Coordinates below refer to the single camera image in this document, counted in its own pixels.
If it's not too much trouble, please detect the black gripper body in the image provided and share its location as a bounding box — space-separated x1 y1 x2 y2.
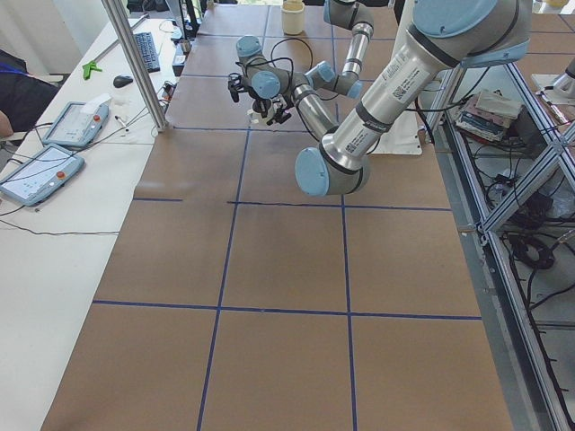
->
269 101 294 126
252 99 274 118

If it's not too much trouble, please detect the white mug with lettering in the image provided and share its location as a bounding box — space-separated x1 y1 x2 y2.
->
246 109 275 126

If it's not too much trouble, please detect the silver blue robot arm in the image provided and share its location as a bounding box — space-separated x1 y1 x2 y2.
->
227 1 532 196
253 1 374 136

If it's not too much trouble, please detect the cream white bin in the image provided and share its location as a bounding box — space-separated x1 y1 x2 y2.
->
280 0 305 36

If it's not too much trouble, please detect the black computer keyboard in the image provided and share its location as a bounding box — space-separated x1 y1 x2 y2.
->
134 31 161 73

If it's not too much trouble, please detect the black computer mouse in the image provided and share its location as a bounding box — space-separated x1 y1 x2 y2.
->
112 75 133 89

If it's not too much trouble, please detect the black marker pen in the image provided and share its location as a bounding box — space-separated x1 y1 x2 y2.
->
114 115 129 132

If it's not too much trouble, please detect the green plastic tool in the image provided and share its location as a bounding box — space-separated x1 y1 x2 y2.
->
82 60 102 80

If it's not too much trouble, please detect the far blue teach pendant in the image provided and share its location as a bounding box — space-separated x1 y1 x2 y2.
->
41 101 110 150

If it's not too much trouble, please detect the blue teach pendant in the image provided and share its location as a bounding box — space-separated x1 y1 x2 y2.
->
1 144 85 207
41 101 110 150

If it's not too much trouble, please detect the stack of books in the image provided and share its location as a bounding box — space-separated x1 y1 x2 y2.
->
455 90 523 142

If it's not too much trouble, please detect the near blue teach pendant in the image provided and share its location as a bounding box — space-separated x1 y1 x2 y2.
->
1 144 85 207

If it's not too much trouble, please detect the seated person dark shirt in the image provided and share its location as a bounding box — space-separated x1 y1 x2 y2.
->
1 50 58 137

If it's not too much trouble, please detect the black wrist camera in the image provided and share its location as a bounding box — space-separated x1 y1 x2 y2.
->
227 73 248 103

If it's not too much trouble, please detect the aluminium frame post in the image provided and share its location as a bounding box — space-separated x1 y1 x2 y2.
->
102 0 168 133

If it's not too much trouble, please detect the white camera mast pedestal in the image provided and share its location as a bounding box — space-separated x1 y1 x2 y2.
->
358 0 450 156

